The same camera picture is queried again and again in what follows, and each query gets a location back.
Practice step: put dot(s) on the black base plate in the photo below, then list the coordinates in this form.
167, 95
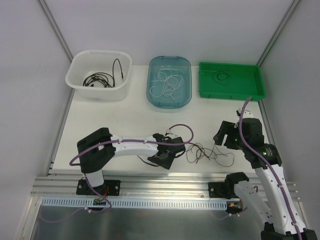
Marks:
221, 190
108, 188

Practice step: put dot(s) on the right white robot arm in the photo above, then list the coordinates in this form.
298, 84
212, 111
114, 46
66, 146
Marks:
278, 217

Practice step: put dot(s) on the blue translucent plastic container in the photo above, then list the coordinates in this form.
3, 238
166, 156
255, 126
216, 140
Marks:
169, 82

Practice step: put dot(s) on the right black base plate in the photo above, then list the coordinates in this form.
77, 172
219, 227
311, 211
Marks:
221, 190

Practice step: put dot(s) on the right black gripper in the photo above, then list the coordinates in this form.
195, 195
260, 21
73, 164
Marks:
223, 132

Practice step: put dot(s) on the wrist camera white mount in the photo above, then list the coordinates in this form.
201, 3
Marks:
245, 114
170, 133

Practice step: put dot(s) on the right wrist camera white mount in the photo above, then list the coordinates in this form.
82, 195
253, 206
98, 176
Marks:
245, 114

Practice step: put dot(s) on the aluminium corner post right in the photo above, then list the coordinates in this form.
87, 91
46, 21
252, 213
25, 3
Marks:
294, 4

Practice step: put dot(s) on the aluminium corner post left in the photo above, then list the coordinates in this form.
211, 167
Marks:
55, 28

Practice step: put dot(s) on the white slotted cable duct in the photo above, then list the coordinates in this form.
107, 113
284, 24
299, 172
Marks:
138, 203

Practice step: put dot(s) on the aluminium mounting rail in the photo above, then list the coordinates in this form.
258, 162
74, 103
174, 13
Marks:
180, 186

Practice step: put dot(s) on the white translucent plastic tub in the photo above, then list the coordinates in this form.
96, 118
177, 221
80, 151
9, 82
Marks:
102, 75

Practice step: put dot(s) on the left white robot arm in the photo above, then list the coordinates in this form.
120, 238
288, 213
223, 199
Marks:
98, 148

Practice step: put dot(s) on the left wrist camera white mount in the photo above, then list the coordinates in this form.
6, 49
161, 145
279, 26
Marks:
170, 133

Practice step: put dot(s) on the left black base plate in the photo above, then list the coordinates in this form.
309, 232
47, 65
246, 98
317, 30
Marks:
108, 188

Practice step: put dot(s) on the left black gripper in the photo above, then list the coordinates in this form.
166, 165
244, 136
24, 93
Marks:
166, 155

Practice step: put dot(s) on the aluminium corner post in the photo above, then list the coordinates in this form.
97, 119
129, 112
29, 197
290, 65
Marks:
55, 28
294, 4

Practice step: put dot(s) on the green plastic tray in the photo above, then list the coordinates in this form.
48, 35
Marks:
230, 81

